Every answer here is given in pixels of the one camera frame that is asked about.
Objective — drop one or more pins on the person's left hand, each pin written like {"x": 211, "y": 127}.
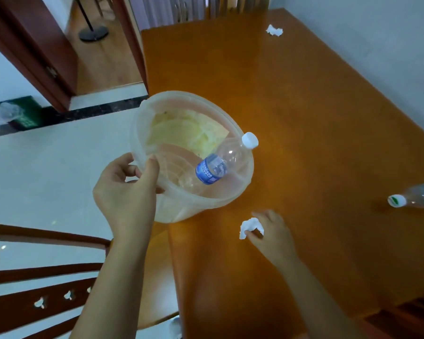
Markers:
{"x": 127, "y": 204}

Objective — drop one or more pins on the person's right hand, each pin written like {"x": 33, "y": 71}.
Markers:
{"x": 275, "y": 240}

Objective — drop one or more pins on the person's right thumb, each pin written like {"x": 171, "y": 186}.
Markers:
{"x": 254, "y": 236}

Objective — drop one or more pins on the person's left middle finger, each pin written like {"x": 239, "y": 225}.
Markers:
{"x": 132, "y": 170}

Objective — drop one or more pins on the person's left thumb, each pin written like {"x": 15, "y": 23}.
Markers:
{"x": 151, "y": 174}

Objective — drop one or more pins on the white tissue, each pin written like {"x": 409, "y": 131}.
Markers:
{"x": 250, "y": 225}
{"x": 274, "y": 30}

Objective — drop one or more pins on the translucent plastic waste bin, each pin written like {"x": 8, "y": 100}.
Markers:
{"x": 183, "y": 204}

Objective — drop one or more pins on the person's left forearm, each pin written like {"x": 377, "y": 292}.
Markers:
{"x": 116, "y": 289}

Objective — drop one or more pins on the person's right forearm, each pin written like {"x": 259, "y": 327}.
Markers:
{"x": 314, "y": 300}

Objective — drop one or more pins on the yellow crumpled paper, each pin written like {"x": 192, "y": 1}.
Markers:
{"x": 187, "y": 132}

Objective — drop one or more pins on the blue label plastic bottle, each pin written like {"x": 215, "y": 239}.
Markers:
{"x": 212, "y": 169}

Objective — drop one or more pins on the green plastic crate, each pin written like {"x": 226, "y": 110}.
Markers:
{"x": 31, "y": 114}

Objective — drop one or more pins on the clear plastic bag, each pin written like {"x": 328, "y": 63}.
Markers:
{"x": 3, "y": 114}

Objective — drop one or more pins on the black floor stand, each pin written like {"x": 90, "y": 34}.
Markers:
{"x": 93, "y": 33}

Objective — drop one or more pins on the brown wooden door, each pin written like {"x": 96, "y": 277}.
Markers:
{"x": 31, "y": 42}

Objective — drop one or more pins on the light grey curtain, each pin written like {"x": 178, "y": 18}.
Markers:
{"x": 155, "y": 8}

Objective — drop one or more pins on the green-marked cap plastic bottle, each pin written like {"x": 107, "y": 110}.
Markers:
{"x": 418, "y": 195}

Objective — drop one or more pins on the dark wooden chair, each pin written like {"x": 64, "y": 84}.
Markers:
{"x": 410, "y": 314}

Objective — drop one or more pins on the carved back wooden chair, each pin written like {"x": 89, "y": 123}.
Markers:
{"x": 17, "y": 307}

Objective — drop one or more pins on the slatted back wooden chair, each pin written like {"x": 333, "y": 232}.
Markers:
{"x": 233, "y": 3}

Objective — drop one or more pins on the brown wooden door frame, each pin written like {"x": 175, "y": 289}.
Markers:
{"x": 132, "y": 42}

